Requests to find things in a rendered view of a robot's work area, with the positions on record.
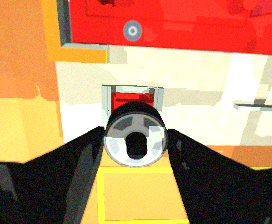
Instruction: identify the yellow rectangular outline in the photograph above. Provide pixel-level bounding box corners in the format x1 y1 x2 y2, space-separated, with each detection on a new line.
97 166 271 224

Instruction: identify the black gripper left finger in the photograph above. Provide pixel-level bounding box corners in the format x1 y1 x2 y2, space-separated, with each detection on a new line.
0 126 105 224

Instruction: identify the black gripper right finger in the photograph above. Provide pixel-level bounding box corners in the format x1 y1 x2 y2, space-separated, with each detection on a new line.
167 128 272 224

